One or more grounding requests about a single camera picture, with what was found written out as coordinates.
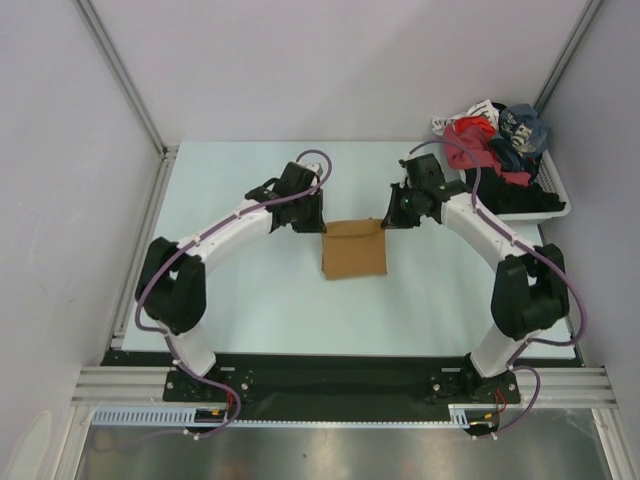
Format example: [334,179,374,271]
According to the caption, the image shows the tan ribbed tank top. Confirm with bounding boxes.
[321,218,387,280]

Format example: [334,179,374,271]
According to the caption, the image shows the blue printed garment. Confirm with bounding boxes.
[489,104,550,178]

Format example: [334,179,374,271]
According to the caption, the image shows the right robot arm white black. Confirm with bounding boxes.
[381,154,569,401]

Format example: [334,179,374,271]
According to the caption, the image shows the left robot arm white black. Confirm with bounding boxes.
[134,162,328,400]

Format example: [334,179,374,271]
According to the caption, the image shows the pink garment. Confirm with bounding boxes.
[443,125,500,172]

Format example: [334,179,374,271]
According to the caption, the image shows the red garment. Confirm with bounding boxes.
[454,116,496,136]

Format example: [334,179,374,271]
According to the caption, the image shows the white black printed garment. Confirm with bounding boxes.
[431,100,501,136]

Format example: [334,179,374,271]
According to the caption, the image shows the grey plastic laundry basket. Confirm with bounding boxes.
[477,151,571,224]

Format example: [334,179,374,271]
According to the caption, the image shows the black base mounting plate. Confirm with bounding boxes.
[99,349,521,421]

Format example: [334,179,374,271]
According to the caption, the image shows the left side aluminium rail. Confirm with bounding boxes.
[105,145,179,351]

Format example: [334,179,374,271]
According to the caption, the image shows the white slotted cable duct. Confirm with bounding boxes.
[92,405,501,429]

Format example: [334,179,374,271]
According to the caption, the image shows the right aluminium frame post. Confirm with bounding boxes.
[534,0,608,115]

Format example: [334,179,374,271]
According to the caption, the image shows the aluminium frame post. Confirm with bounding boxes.
[534,0,608,115]
[72,0,168,159]

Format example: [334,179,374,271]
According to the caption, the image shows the front aluminium frame rail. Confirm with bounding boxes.
[71,366,617,409]

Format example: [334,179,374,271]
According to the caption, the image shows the left aluminium frame post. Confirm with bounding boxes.
[72,0,168,159]

